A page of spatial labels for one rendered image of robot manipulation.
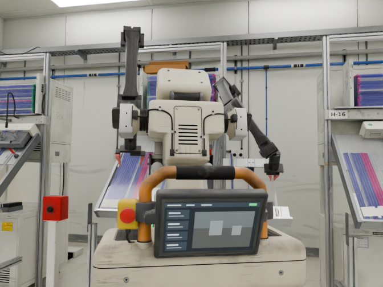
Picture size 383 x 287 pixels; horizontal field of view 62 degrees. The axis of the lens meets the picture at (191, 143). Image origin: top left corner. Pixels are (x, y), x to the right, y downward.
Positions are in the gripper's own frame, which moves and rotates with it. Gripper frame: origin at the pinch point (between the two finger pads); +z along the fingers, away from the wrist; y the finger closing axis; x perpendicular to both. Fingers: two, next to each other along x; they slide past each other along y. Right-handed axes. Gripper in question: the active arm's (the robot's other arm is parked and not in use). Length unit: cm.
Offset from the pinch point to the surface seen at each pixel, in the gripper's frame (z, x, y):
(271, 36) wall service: -1, -222, -20
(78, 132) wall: 99, -179, 220
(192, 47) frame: -41, -97, 52
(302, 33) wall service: -3, -221, -53
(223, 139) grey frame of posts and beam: 10, -50, 29
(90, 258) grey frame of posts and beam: 35, 34, 106
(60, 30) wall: -2, -273, 252
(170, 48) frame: -40, -99, 70
